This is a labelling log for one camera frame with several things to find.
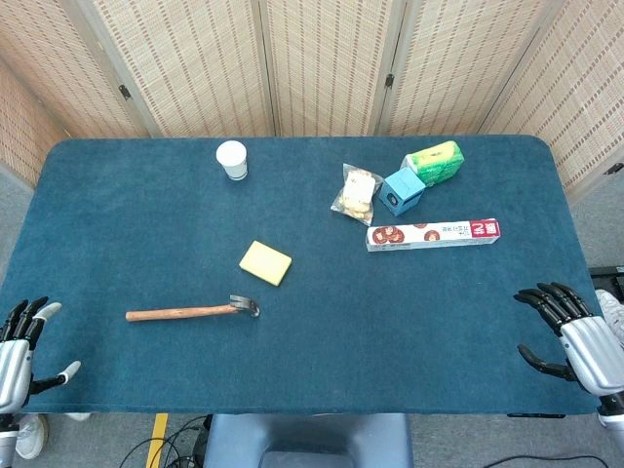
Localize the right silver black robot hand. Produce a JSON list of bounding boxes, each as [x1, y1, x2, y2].
[[514, 282, 624, 397]]

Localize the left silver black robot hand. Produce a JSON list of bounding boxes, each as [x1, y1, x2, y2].
[[0, 295, 82, 414]]

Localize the wooden handle claw hammer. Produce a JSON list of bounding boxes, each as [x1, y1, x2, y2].
[[125, 293, 261, 323]]

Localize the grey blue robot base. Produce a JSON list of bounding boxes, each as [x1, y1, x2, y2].
[[201, 412, 414, 468]]

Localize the yellow sponge block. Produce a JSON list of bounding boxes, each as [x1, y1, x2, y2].
[[238, 239, 293, 288]]

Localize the yellow floor tape strip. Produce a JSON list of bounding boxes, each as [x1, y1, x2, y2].
[[145, 412, 170, 468]]

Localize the long cling wrap box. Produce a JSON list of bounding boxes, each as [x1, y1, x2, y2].
[[366, 217, 502, 254]]

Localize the green yellow tissue pack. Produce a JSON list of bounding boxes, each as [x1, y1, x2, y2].
[[401, 139, 465, 187]]

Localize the small blue carton box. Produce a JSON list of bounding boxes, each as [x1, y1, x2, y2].
[[377, 168, 426, 217]]

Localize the clear snack bag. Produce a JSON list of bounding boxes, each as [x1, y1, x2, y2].
[[330, 162, 384, 226]]

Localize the white paper cup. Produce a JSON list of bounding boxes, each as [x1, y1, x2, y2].
[[215, 139, 250, 182]]

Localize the woven bamboo folding screen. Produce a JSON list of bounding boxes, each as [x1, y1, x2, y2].
[[0, 0, 624, 206]]

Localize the black equipment frame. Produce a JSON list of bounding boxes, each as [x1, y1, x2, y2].
[[588, 265, 624, 299]]

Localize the single black floor cable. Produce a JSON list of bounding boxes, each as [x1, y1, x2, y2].
[[487, 454, 613, 468]]

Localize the tangled black floor cables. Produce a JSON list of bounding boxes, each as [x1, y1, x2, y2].
[[119, 413, 215, 468]]

